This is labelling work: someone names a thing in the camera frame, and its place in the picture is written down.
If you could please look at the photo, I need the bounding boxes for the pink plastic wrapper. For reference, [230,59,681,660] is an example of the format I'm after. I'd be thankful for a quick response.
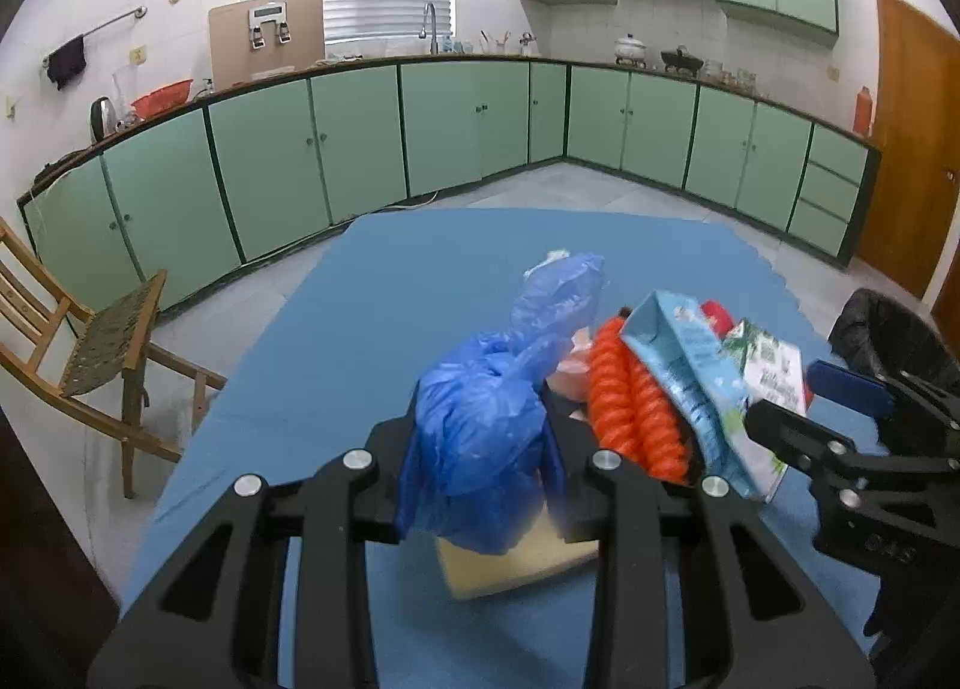
[544,329,601,421]

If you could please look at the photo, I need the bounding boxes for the yellow sponge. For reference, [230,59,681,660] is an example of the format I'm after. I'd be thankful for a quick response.
[435,509,601,601]

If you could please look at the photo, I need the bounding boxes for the orange foam net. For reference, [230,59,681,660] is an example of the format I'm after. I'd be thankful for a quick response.
[585,314,691,486]

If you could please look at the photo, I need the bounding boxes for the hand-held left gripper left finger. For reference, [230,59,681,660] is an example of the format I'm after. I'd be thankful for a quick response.
[90,389,418,689]

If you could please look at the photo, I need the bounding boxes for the light blue drink carton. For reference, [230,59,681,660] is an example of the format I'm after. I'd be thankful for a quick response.
[621,290,788,502]

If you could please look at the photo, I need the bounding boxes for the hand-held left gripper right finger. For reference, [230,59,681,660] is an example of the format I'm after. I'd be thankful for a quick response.
[541,389,875,689]

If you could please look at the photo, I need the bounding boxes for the green white drink carton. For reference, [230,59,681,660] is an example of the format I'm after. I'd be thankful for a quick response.
[720,317,807,420]

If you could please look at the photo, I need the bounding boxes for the dark towel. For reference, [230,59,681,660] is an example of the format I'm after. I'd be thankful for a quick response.
[45,35,88,91]

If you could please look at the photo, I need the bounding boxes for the trash bin with black bag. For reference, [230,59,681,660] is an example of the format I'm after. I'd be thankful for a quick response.
[827,287,960,394]

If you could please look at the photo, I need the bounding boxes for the blue plastic bag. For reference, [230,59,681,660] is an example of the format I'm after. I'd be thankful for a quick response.
[395,252,610,555]

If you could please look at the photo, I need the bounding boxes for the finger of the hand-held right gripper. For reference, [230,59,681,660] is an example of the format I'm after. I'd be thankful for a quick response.
[742,396,863,481]
[806,359,960,461]

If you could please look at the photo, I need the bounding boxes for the row of glass jars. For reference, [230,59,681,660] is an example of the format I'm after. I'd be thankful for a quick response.
[701,59,755,90]

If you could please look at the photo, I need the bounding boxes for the wooden chair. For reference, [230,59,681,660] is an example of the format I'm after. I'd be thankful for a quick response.
[0,216,227,499]

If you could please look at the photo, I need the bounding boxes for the green lower kitchen cabinets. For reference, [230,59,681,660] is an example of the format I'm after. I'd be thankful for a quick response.
[19,55,882,315]

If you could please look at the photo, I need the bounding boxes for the red plastic basin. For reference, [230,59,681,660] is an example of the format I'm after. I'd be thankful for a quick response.
[131,80,194,120]

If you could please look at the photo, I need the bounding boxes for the brown cardboard sheet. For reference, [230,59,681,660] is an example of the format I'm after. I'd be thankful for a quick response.
[208,0,326,90]

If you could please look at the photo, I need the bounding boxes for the metal towel bar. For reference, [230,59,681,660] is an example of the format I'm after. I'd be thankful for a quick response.
[41,6,149,67]

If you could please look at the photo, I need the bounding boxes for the wooden door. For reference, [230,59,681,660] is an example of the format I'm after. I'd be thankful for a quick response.
[855,0,960,300]

